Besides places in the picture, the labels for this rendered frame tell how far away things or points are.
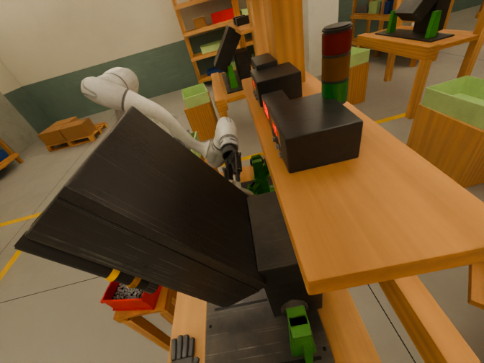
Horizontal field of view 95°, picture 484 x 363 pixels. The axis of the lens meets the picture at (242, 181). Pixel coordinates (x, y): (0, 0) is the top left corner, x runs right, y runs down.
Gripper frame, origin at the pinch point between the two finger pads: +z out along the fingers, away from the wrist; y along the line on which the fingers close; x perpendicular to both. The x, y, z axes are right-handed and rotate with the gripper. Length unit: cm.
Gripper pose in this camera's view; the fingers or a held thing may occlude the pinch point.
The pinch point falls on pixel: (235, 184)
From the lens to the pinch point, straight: 92.6
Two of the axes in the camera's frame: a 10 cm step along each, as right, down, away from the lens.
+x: 8.3, 2.2, 5.1
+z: 1.4, 8.0, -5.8
